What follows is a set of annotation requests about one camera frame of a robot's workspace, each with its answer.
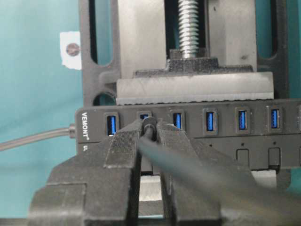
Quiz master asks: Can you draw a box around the black bench vise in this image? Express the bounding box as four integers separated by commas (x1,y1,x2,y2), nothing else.
79,0,294,202

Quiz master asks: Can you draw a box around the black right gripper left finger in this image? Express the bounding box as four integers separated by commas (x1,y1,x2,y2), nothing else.
28,119,143,226

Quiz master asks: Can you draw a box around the steel vise screw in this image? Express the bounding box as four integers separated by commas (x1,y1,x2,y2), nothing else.
178,0,199,59

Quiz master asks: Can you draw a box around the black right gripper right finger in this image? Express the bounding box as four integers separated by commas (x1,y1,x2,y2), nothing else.
157,119,301,226

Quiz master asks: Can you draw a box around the grey hub power cable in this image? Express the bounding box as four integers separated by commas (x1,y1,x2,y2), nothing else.
0,124,77,153

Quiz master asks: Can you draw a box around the white paper marker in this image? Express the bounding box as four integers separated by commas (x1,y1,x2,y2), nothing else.
60,31,82,70

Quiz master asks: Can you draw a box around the black USB cable with plug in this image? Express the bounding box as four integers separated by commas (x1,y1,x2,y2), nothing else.
137,116,301,205

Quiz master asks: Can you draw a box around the black multiport USB hub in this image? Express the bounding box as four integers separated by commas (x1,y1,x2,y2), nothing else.
75,98,301,170

